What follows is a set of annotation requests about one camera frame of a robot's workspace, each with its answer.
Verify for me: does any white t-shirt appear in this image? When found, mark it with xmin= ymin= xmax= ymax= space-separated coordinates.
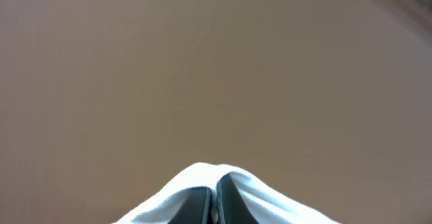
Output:
xmin=117 ymin=163 xmax=335 ymax=224

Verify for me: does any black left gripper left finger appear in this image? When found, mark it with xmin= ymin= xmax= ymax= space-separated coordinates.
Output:
xmin=169 ymin=187 xmax=213 ymax=224

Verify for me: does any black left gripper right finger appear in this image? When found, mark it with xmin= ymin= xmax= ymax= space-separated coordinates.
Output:
xmin=217 ymin=173 xmax=259 ymax=224

